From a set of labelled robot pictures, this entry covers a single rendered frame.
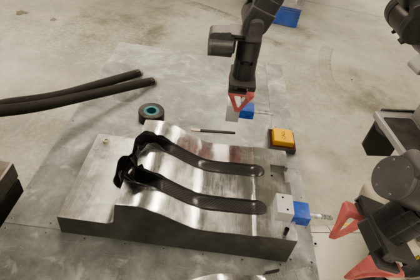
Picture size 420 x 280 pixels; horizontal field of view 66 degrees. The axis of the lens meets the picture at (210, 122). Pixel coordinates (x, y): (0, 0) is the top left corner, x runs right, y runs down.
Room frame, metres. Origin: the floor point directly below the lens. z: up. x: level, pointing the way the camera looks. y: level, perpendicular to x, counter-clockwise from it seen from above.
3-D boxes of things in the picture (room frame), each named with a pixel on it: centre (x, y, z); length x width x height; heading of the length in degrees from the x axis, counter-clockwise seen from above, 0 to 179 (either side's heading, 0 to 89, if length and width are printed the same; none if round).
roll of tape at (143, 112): (0.78, 0.19, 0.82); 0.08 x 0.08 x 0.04
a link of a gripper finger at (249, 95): (0.72, -0.07, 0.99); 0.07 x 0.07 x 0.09; 1
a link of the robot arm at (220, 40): (0.72, -0.03, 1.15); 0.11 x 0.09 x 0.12; 96
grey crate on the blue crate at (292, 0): (3.86, -0.55, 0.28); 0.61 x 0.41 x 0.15; 80
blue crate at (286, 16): (3.87, -0.54, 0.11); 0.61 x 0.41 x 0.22; 80
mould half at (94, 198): (0.50, 0.04, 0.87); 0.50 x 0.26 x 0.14; 91
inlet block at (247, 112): (0.73, -0.11, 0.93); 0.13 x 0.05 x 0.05; 91
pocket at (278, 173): (0.55, -0.19, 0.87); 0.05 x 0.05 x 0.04; 1
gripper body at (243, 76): (0.73, -0.07, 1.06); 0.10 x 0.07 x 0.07; 1
